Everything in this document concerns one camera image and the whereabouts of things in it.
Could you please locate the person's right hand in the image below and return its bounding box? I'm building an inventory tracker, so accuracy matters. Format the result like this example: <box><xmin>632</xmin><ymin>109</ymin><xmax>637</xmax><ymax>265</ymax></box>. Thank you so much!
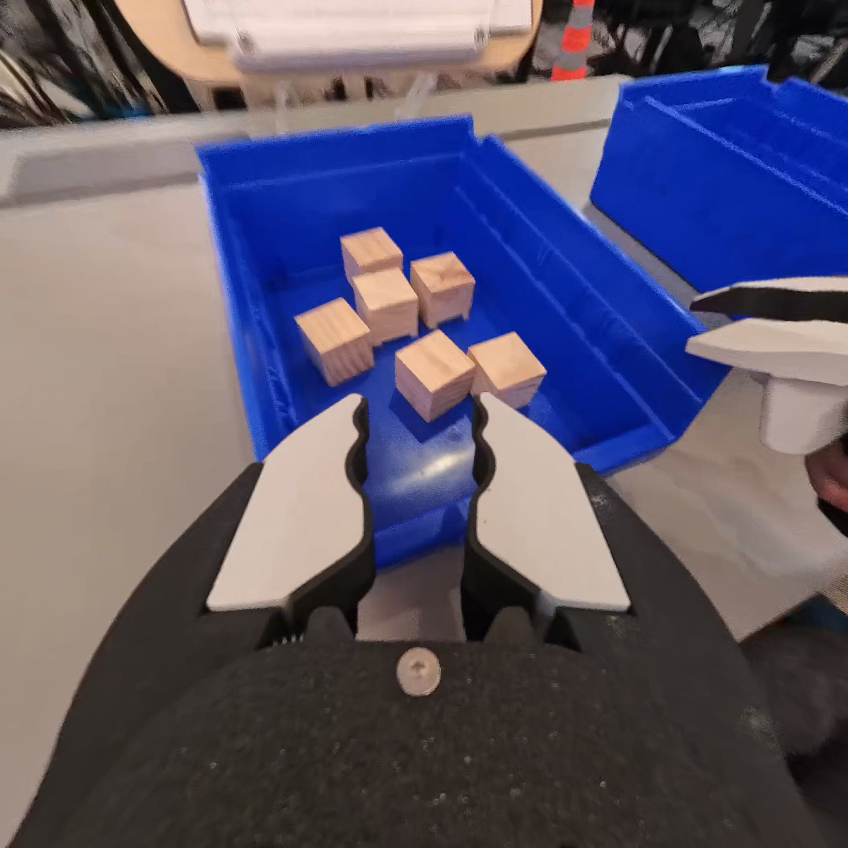
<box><xmin>803</xmin><ymin>436</ymin><xmax>848</xmax><ymax>512</ymax></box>

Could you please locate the person's body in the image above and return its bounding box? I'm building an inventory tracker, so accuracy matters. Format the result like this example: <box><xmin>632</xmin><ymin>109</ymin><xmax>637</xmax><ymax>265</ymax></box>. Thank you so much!
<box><xmin>738</xmin><ymin>616</ymin><xmax>848</xmax><ymax>848</ymax></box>

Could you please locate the grey desk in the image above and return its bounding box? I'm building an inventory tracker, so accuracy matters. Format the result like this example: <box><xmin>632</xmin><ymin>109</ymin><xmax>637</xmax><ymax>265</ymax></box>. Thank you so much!
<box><xmin>0</xmin><ymin>73</ymin><xmax>848</xmax><ymax>829</ymax></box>

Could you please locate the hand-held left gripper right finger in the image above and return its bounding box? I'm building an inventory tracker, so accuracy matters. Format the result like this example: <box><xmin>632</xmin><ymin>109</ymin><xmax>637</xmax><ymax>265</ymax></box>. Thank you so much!
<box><xmin>460</xmin><ymin>392</ymin><xmax>632</xmax><ymax>645</ymax></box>

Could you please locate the orange traffic cone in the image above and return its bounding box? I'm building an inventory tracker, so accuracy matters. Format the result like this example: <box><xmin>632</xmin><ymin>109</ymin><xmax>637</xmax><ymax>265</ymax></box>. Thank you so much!
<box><xmin>551</xmin><ymin>0</ymin><xmax>597</xmax><ymax>82</ymax></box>

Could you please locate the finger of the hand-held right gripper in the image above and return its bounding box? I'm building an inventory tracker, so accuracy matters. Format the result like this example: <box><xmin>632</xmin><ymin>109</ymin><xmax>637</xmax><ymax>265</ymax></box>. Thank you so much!
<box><xmin>684</xmin><ymin>318</ymin><xmax>848</xmax><ymax>388</ymax></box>
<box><xmin>688</xmin><ymin>276</ymin><xmax>848</xmax><ymax>323</ymax></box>

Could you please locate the blue plastic bin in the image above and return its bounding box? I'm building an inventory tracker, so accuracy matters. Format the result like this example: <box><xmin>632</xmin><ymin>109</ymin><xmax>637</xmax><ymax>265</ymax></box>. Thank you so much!
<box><xmin>590</xmin><ymin>65</ymin><xmax>848</xmax><ymax>295</ymax></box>
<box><xmin>195</xmin><ymin>116</ymin><xmax>730</xmax><ymax>571</ymax></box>

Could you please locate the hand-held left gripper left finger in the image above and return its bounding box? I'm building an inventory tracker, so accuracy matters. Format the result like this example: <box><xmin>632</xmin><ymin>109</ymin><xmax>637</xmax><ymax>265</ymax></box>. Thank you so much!
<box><xmin>205</xmin><ymin>393</ymin><xmax>376</xmax><ymax>640</ymax></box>

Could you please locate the wooden board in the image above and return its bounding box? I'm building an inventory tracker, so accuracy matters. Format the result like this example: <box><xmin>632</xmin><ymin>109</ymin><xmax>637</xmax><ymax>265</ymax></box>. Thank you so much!
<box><xmin>113</xmin><ymin>0</ymin><xmax>544</xmax><ymax>83</ymax></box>

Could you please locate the cluster of wooden cubes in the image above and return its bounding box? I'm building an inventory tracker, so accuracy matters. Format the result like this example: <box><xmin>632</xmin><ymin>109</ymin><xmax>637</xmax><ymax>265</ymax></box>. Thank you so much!
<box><xmin>293</xmin><ymin>227</ymin><xmax>548</xmax><ymax>424</ymax></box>

